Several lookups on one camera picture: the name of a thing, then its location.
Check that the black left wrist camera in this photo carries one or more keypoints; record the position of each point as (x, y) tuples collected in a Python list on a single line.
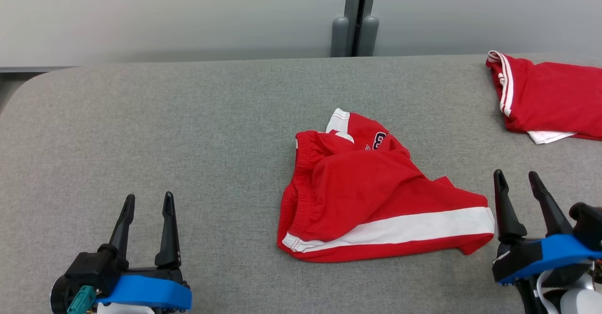
[(94, 269)]

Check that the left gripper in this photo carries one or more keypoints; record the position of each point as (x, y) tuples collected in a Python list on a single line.
[(169, 272)]

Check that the blue left camera mount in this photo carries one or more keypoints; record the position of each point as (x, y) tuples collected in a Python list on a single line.
[(146, 291)]

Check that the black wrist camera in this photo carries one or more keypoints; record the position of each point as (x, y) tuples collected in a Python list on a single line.
[(94, 269), (588, 224)]

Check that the grey metal floor rail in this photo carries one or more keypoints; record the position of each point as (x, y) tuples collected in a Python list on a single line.
[(33, 69)]

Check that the blue right camera mount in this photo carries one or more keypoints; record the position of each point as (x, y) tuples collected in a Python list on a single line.
[(564, 250)]

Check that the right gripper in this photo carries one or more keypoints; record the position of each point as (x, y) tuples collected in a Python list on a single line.
[(515, 257)]

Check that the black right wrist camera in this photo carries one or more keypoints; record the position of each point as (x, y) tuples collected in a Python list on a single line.
[(588, 224)]

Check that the red white jersey top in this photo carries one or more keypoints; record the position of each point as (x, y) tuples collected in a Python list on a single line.
[(550, 93)]

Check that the grey cylindrical post foot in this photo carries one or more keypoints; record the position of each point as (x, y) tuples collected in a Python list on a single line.
[(339, 36), (369, 35)]

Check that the red shorts with white stripe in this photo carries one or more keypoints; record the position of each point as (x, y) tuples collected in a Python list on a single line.
[(367, 196)]

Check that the grey partition post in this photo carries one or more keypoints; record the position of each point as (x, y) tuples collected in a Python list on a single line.
[(361, 3)]

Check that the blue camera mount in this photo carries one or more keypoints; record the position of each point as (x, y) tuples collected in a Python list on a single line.
[(146, 291), (564, 250)]

